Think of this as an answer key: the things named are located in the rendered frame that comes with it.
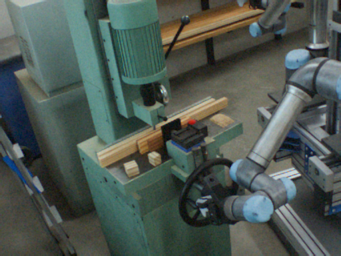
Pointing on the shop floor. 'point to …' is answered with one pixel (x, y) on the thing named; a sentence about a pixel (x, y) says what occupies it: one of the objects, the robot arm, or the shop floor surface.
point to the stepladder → (11, 155)
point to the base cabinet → (155, 225)
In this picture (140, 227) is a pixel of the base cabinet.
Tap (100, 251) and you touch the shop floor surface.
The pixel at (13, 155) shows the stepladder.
